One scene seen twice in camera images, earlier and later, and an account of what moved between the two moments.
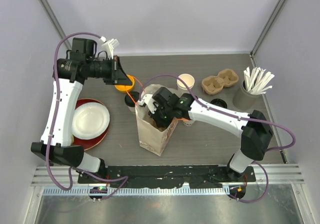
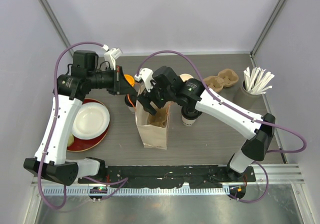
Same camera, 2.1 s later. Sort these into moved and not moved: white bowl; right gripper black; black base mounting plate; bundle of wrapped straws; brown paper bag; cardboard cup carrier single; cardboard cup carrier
Moved: right gripper black; cardboard cup carrier single; brown paper bag
Not moved: bundle of wrapped straws; white bowl; cardboard cup carrier; black base mounting plate
